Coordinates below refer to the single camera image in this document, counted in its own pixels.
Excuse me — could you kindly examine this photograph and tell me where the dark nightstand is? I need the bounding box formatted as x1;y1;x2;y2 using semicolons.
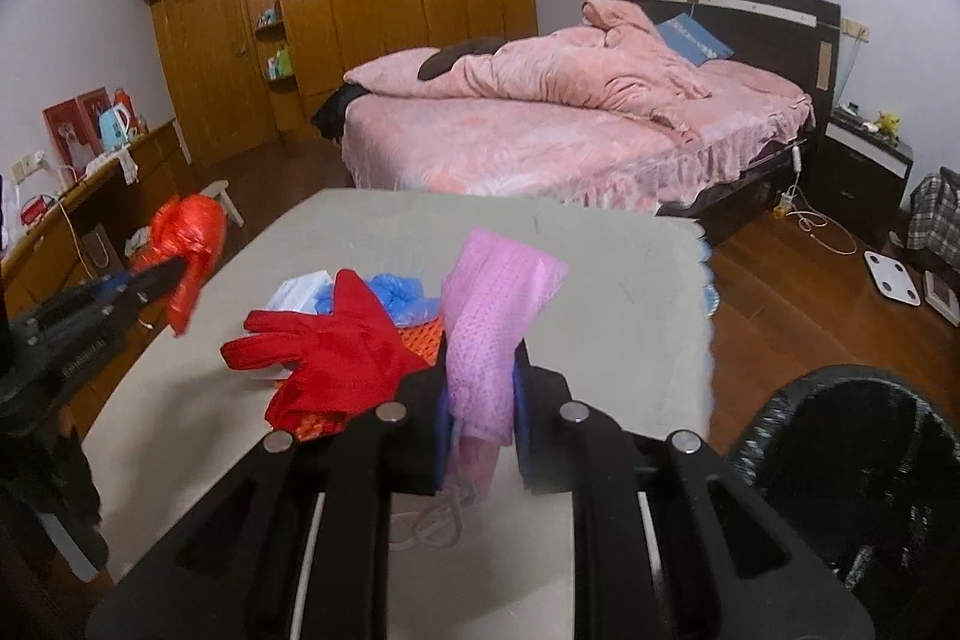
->
805;109;914;250

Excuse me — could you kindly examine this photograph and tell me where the black lined trash bin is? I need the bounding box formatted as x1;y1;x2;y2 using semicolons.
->
727;364;958;638

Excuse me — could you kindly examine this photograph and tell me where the blue electric kettle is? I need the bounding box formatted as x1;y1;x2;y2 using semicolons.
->
98;103;140;151

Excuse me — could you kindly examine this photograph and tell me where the plaid shirt on chair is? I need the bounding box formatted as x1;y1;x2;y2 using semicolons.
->
907;167;960;269

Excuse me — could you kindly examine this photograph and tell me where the blue pillow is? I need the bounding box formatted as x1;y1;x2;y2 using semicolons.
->
656;13;734;67

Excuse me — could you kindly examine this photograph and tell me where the small white stool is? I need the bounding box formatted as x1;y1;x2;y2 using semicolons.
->
202;181;245;227

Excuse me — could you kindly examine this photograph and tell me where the orange foam net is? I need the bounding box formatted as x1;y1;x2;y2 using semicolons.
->
291;317;445;442

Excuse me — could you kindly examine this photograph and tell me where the wooden side desk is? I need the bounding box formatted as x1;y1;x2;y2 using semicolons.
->
3;122;192;315

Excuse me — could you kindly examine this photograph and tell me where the white bathroom scale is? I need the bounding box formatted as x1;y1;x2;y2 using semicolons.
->
864;250;923;307

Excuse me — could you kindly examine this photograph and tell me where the blue plastic bag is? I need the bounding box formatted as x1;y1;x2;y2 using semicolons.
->
306;268;441;328

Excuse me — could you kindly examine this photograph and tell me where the pink crumpled duvet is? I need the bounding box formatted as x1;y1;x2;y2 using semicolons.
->
345;0;713;130

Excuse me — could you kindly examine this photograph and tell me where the yellow plush toy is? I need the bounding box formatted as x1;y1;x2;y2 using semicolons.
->
875;112;900;140

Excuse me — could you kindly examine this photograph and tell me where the pink bed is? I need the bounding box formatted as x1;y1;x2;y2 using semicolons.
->
313;62;814;214

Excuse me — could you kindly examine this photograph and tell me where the red glove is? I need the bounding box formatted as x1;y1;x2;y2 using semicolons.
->
221;310;428;440

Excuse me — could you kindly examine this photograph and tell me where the red plastic bag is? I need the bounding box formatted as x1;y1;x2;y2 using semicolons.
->
132;193;228;336

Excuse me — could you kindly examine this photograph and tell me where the white charger cable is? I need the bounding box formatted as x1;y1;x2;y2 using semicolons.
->
779;143;859;259

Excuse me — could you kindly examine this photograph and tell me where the book on floor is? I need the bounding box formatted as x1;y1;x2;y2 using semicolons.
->
924;271;960;328

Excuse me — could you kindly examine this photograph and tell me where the white medicine box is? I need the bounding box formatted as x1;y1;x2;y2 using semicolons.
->
265;269;334;315

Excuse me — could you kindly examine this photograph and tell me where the dark wooden headboard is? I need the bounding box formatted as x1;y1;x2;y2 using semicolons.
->
628;0;841;119

